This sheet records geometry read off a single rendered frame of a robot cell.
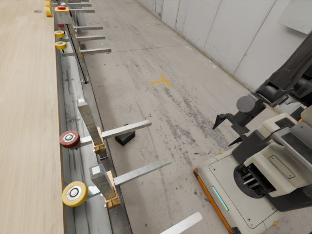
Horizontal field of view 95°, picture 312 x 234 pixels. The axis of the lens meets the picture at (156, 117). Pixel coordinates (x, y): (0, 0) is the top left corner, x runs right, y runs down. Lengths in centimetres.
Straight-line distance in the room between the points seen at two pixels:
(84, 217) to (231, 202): 104
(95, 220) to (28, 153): 44
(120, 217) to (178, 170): 97
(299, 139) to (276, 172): 25
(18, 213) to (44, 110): 47
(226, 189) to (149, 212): 69
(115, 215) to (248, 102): 72
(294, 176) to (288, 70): 57
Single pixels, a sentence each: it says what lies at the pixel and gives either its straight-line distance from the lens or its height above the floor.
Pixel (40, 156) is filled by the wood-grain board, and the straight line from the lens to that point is 78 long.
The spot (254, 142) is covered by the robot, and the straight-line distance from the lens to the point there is 137.
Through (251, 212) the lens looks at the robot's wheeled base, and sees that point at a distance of 150.
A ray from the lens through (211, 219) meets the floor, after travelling 164.
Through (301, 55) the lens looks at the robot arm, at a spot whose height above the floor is 135.
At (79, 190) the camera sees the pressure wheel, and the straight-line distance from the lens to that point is 65.
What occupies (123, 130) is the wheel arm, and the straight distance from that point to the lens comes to 80.
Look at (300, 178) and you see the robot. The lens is 99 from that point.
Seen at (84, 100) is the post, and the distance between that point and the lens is 56.
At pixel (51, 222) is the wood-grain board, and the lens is 66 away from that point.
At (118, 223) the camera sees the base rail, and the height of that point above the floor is 70.
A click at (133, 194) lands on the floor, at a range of 154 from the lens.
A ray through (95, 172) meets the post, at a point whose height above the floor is 111.
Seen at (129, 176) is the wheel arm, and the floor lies 85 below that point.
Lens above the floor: 150
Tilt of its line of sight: 49 degrees down
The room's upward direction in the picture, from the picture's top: 9 degrees clockwise
